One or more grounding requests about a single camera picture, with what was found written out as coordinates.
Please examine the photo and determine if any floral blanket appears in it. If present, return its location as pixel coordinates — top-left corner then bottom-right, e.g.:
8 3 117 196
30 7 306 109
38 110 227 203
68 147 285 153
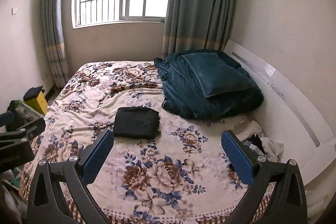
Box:
20 61 276 224

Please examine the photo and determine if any white cloth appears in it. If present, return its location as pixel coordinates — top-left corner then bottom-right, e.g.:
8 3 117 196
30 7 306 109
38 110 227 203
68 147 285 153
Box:
235 119 285 161

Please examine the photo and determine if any yellow stool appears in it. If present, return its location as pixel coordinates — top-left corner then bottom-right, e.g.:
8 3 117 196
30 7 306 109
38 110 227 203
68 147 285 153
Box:
23 86 48 115

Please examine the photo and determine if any teal pillow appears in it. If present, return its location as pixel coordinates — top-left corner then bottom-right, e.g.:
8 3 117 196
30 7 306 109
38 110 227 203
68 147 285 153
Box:
181 53 256 98

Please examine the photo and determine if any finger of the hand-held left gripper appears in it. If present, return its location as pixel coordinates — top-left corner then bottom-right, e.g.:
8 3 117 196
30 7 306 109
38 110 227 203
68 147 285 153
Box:
0 112 15 127
0 118 46 145

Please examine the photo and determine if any white headboard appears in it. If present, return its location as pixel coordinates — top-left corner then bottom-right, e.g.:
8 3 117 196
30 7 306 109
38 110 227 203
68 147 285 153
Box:
224 39 336 185

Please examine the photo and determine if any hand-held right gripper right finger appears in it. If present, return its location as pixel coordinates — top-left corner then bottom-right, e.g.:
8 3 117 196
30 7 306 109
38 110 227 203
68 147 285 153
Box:
221 130 308 224

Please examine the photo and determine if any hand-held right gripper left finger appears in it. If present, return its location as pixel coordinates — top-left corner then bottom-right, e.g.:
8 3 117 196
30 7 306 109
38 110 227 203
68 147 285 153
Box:
27 130 114 224

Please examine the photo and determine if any black striped garment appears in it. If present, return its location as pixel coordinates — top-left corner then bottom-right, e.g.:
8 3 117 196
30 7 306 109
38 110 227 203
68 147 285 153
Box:
113 107 161 140

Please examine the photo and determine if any teal blanket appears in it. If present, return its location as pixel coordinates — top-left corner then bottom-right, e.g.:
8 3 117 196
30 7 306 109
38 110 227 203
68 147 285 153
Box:
154 49 264 119

